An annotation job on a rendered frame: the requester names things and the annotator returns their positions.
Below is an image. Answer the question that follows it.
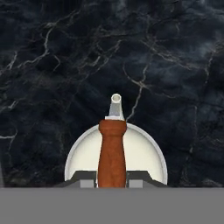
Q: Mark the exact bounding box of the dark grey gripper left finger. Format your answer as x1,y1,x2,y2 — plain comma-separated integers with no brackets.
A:
53,171,98,189

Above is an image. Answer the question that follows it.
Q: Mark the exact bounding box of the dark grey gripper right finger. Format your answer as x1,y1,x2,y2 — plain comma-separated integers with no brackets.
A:
126,171,168,189

